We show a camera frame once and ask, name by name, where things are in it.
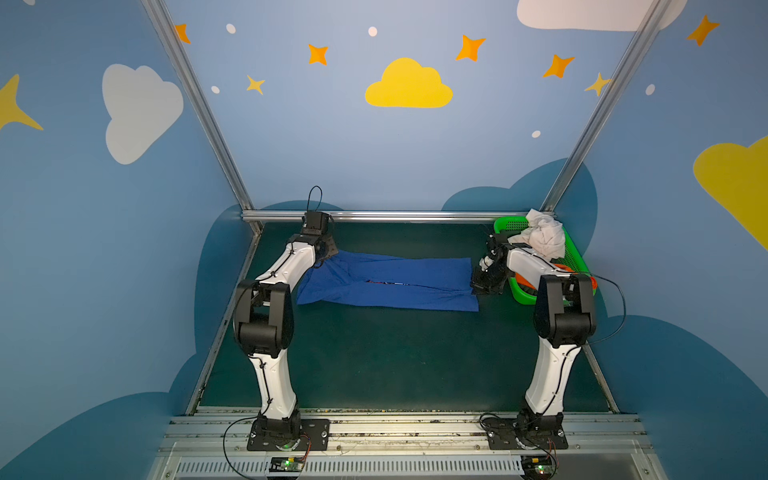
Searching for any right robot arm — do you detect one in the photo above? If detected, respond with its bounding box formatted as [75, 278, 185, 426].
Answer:
[471, 244, 596, 433]

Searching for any orange t-shirt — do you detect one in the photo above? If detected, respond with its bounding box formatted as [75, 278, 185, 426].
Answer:
[514, 264, 598, 295]

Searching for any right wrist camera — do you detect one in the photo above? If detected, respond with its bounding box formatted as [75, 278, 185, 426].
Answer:
[478, 233, 511, 271]

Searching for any rear aluminium frame bar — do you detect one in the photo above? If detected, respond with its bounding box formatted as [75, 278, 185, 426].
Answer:
[241, 210, 528, 224]

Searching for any blue panda print t-shirt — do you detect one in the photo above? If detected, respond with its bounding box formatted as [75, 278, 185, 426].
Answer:
[297, 251, 479, 312]

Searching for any left aluminium frame post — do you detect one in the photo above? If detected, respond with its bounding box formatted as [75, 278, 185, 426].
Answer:
[141, 0, 253, 214]

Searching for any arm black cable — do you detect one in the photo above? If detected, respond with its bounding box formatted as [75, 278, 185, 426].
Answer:
[587, 272, 628, 346]
[221, 417, 265, 480]

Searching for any left controller board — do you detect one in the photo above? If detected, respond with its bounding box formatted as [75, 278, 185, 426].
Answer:
[269, 457, 305, 474]

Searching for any controller board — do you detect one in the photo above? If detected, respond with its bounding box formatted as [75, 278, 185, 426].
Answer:
[521, 456, 557, 480]
[269, 457, 305, 474]

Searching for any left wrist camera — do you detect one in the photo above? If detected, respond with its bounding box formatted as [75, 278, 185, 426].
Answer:
[300, 211, 332, 237]

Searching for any right aluminium frame post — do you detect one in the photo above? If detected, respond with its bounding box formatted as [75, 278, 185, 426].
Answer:
[540, 0, 672, 214]

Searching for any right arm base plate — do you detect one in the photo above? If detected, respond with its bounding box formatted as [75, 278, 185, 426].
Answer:
[480, 416, 569, 451]

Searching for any aluminium mounting rail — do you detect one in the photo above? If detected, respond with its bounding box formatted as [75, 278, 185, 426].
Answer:
[148, 408, 667, 479]

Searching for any green plastic basket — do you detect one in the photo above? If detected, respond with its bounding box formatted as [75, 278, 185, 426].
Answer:
[493, 216, 588, 305]

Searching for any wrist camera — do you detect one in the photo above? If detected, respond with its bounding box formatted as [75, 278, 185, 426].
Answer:
[300, 211, 332, 237]
[478, 233, 511, 271]

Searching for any white t-shirt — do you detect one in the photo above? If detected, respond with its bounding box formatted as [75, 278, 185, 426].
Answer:
[508, 209, 566, 260]

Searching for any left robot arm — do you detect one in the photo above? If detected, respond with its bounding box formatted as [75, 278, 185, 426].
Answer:
[232, 233, 338, 444]

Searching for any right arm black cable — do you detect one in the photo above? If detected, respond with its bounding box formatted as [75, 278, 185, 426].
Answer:
[587, 272, 628, 346]

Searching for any right controller board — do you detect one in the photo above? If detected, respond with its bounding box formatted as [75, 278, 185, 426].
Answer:
[521, 456, 557, 480]

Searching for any aluminium frame post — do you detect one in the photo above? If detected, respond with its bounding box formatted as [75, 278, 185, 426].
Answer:
[540, 0, 672, 214]
[141, 0, 253, 214]

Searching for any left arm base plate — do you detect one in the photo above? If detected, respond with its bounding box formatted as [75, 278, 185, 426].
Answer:
[246, 417, 331, 452]

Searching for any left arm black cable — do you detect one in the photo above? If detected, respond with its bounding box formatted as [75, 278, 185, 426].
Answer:
[221, 417, 265, 480]

